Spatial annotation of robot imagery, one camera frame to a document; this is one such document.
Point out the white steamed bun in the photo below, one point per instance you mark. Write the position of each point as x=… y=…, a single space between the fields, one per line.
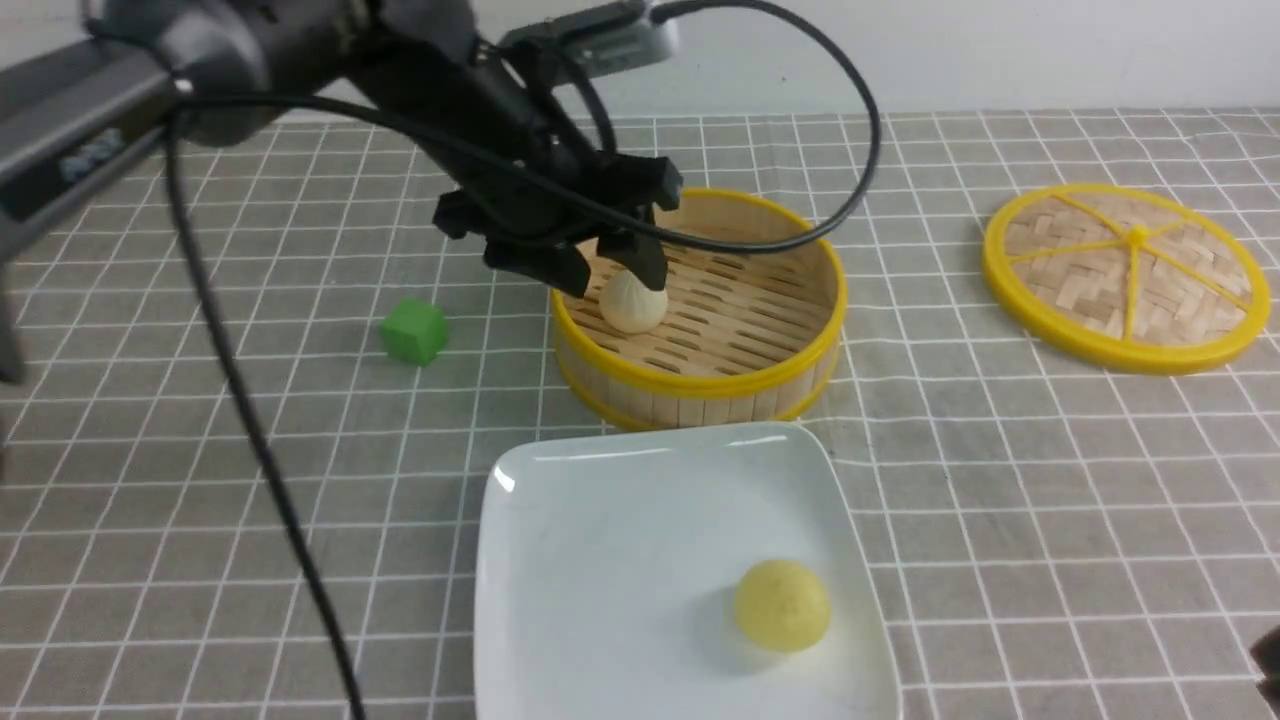
x=629 y=307

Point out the grey checked tablecloth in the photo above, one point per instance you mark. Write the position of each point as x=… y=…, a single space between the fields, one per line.
x=1046 y=539

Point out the green cube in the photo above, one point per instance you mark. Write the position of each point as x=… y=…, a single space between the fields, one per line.
x=414 y=332

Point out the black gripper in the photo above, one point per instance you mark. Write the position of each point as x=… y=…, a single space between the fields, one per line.
x=426 y=62

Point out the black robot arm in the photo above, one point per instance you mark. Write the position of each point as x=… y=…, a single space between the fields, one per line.
x=77 y=119

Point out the white square plate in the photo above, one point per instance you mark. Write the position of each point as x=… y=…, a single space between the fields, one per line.
x=605 y=575

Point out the woven bamboo steamer lid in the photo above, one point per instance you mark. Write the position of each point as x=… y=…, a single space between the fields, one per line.
x=1125 y=279

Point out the bamboo steamer basket yellow rim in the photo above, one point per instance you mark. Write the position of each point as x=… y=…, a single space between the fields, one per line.
x=744 y=338

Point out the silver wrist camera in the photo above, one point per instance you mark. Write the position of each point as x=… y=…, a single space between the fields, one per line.
x=607 y=39

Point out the yellow steamed bun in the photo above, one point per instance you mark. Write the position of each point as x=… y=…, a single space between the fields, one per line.
x=781 y=606

